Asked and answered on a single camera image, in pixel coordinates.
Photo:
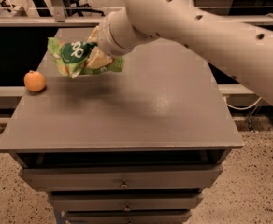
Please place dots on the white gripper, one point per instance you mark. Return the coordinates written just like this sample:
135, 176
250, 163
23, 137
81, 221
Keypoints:
107, 38

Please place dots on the green rice chip bag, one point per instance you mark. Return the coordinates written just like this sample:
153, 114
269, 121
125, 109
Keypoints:
71, 58

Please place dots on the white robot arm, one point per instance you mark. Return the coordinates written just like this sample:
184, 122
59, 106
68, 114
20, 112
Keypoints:
240, 50

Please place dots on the orange fruit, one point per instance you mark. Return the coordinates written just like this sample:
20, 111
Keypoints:
34, 81

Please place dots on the grey drawer cabinet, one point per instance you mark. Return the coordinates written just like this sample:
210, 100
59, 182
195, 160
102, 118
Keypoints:
163, 109

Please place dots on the top grey drawer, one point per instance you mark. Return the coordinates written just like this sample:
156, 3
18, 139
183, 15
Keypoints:
121, 178

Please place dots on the grey drawer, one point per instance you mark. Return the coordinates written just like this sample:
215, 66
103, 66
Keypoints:
125, 202
121, 178
133, 217

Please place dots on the middle grey drawer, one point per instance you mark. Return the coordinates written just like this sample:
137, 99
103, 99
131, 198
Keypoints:
125, 202

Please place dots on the bottom grey drawer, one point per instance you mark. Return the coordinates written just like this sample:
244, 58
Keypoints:
133, 217

